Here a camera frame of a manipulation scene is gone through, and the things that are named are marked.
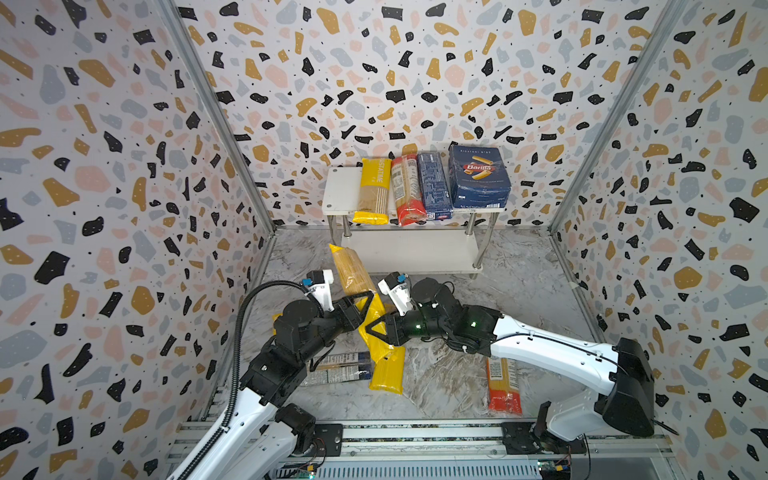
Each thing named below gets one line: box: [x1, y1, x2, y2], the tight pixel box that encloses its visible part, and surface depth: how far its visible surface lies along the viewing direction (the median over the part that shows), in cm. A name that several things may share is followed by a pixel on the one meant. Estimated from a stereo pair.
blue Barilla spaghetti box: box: [418, 151, 453, 221], surface depth 81 cm
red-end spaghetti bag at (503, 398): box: [486, 357, 523, 416], surface depth 81 cm
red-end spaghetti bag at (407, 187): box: [392, 143, 426, 227], surface depth 80 cm
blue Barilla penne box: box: [449, 145, 512, 209], surface depth 80 cm
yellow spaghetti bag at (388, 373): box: [369, 346, 406, 395], surface depth 83 cm
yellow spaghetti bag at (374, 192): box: [352, 158, 392, 225], surface depth 81 cm
